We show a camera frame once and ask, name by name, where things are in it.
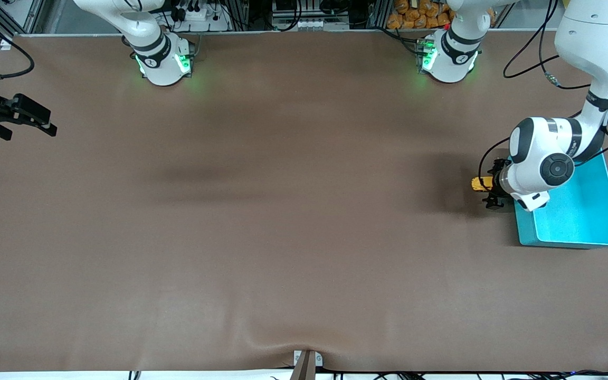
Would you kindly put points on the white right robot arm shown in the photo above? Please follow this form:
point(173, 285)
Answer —
point(161, 63)

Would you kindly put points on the bag of orange items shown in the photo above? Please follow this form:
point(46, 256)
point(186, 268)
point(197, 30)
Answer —
point(420, 15)

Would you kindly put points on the teal plastic storage bin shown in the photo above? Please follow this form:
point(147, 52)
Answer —
point(583, 221)

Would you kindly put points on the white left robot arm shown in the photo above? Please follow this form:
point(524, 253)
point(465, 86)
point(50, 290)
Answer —
point(541, 158)

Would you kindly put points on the white power strip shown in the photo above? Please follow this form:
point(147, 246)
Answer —
point(198, 21)

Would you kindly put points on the green lit controller board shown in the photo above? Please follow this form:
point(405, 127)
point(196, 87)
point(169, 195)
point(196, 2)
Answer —
point(425, 55)

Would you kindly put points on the white connector block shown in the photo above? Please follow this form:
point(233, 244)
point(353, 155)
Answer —
point(317, 24)

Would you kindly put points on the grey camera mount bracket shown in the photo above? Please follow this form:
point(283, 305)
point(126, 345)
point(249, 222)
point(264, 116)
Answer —
point(306, 364)

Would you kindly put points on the brown table mat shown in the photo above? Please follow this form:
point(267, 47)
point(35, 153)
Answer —
point(304, 237)

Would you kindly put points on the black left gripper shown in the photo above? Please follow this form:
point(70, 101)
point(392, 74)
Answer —
point(495, 178)

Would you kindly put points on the yellow beetle toy car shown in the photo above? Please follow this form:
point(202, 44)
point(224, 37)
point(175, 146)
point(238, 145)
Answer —
point(481, 184)

